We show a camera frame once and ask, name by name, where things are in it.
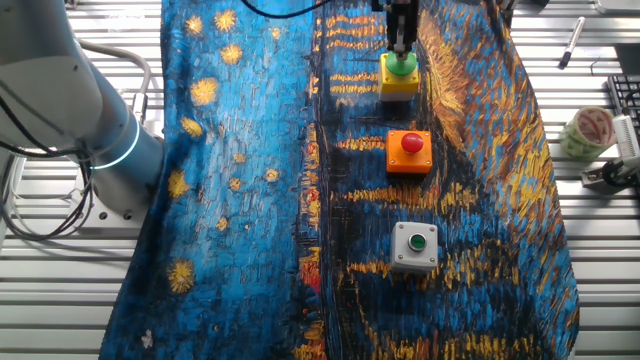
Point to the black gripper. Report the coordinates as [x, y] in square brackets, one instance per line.
[402, 15]

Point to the yellow box large green button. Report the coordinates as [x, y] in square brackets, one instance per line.
[397, 85]

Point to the orange box red mushroom button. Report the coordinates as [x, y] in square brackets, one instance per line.
[400, 162]

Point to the white box small green button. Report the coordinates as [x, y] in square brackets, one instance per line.
[400, 260]

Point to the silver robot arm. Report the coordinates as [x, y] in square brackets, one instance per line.
[50, 100]

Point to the silver black pen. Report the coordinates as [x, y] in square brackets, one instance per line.
[572, 40]

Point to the small black hex key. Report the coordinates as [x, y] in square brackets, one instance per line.
[594, 65]

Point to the clear tape roll red print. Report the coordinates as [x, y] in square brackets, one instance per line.
[575, 142]

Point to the grey flat device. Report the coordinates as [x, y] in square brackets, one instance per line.
[617, 6]

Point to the black flat device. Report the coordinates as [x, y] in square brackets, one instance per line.
[627, 59]

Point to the black keyboard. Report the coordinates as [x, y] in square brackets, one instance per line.
[622, 95]

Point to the starry night painted cloth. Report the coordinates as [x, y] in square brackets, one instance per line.
[225, 250]

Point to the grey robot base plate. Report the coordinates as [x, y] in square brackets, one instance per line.
[100, 220]

